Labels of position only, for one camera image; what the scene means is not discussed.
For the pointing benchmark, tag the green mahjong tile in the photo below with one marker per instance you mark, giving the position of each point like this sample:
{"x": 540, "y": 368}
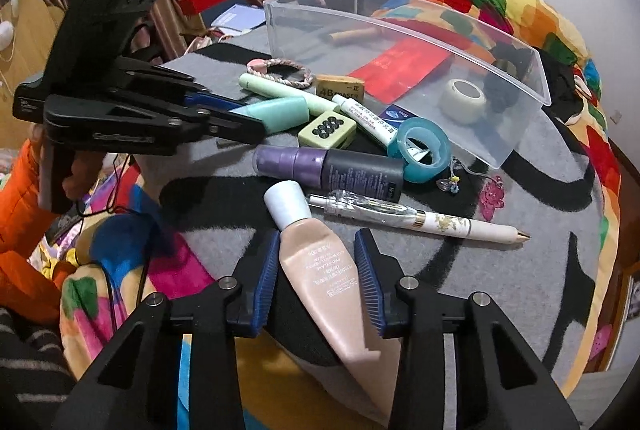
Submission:
{"x": 328, "y": 131}

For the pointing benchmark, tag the pink charm keychain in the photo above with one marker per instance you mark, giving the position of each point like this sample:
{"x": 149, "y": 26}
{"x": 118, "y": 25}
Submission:
{"x": 491, "y": 198}

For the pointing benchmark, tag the mint green small tube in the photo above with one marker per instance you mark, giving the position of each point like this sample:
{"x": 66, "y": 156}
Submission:
{"x": 277, "y": 115}

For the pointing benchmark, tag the clear plastic storage bin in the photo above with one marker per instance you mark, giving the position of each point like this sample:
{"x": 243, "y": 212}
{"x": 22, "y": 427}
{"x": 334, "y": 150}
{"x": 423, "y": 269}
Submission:
{"x": 471, "y": 77}

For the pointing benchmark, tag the grey black blanket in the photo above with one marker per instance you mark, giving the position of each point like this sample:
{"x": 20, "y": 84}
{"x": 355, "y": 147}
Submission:
{"x": 210, "y": 194}

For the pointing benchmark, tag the light green stick tube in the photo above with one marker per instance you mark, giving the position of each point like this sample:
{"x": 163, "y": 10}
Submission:
{"x": 269, "y": 89}

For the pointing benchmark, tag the dark green bottle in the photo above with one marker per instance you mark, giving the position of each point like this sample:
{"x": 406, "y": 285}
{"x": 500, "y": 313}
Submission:
{"x": 499, "y": 93}

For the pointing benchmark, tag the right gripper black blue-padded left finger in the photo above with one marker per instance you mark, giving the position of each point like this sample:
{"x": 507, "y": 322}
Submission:
{"x": 134, "y": 382}

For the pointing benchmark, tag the white ointment tube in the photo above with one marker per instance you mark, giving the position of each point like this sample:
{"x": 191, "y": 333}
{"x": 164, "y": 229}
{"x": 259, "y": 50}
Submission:
{"x": 377, "y": 128}

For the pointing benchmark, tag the small yellow blue charm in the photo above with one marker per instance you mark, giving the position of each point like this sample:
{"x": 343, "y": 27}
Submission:
{"x": 451, "y": 184}

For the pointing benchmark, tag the blue small card box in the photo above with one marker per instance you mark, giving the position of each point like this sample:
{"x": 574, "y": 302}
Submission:
{"x": 395, "y": 115}

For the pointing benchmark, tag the tan 4B eraser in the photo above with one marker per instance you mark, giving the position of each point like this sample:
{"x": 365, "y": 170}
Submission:
{"x": 329, "y": 85}

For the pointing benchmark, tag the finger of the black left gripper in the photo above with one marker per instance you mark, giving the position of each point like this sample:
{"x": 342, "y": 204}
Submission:
{"x": 234, "y": 127}

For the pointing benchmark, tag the orange jacket sleeve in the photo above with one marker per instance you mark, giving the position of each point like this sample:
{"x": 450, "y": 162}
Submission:
{"x": 25, "y": 290}

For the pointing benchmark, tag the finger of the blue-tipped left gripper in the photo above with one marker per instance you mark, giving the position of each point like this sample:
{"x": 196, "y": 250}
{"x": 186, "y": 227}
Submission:
{"x": 205, "y": 99}

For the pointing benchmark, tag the person's left hand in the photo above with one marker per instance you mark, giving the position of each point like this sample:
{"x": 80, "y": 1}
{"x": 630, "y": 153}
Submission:
{"x": 84, "y": 171}

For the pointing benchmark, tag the cream tube red cap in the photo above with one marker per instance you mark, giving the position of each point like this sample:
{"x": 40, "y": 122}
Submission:
{"x": 358, "y": 36}

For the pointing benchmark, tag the white gold-tipped pen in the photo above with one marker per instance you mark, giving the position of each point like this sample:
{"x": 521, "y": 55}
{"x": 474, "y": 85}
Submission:
{"x": 349, "y": 205}

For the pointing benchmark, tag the blue white notebook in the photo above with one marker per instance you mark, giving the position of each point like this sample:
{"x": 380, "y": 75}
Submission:
{"x": 236, "y": 20}

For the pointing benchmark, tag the beige foundation tube white cap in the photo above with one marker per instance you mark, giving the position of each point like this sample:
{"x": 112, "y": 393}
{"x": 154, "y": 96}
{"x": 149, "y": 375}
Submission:
{"x": 325, "y": 279}

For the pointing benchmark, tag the teal tape roll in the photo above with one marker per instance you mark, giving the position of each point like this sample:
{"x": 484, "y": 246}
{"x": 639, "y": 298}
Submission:
{"x": 422, "y": 147}

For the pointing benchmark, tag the pink slipper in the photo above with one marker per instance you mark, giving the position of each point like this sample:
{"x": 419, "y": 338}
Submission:
{"x": 600, "y": 340}

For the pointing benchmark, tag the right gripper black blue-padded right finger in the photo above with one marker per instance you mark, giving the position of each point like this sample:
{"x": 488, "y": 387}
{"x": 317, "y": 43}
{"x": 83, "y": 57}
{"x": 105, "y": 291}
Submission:
{"x": 500, "y": 382}

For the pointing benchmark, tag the purple black spray bottle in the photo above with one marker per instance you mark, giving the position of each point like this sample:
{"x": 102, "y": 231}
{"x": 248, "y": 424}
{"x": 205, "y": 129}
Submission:
{"x": 365, "y": 174}

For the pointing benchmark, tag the black clothing pile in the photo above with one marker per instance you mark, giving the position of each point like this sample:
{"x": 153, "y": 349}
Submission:
{"x": 566, "y": 105}

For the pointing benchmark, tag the colourful patchwork quilt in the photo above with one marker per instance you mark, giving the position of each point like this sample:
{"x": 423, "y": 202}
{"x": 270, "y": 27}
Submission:
{"x": 123, "y": 258}

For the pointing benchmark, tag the red envelope packet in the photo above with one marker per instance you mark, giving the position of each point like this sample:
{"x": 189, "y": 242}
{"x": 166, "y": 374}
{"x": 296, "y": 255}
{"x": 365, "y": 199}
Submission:
{"x": 396, "y": 71}

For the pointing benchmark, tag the white tape roll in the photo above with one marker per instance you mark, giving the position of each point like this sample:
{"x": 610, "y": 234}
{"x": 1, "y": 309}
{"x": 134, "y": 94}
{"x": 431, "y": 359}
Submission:
{"x": 462, "y": 101}

